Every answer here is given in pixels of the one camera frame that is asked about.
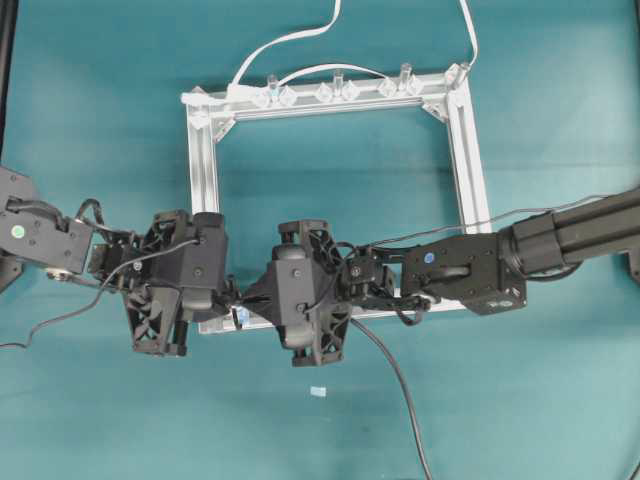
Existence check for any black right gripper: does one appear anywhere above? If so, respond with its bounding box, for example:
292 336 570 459
242 220 395 367

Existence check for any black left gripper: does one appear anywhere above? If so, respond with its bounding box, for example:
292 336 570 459
89 210 242 356

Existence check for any white ribbon wire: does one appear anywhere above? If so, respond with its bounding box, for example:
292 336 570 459
182 0 481 106

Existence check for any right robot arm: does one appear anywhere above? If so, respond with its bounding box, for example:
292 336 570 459
232 190 639 367

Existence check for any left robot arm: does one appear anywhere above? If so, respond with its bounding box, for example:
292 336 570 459
1 169 239 357

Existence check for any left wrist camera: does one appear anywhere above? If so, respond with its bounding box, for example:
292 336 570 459
178 212 228 323

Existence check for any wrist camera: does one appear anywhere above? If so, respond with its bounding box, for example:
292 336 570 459
268 244 319 350
178 212 228 323

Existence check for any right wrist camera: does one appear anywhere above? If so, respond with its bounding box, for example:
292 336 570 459
268 244 319 350

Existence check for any black cable on table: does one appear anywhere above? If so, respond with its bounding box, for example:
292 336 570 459
0 237 201 351

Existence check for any black usb cable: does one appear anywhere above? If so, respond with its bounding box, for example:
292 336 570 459
349 319 434 480

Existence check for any aluminium extrusion frame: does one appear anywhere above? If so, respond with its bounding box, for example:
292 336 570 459
179 62 494 335

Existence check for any near aluminium post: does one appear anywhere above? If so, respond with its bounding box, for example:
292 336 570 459
266 74 280 107

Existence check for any aluminium post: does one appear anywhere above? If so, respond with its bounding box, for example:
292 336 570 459
398 63 412 95
332 69 344 101
266 74 280 107

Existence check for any middle aluminium post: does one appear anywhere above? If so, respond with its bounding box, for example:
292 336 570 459
332 69 344 101

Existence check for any far aluminium post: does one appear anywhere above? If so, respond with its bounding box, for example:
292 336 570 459
398 63 412 95

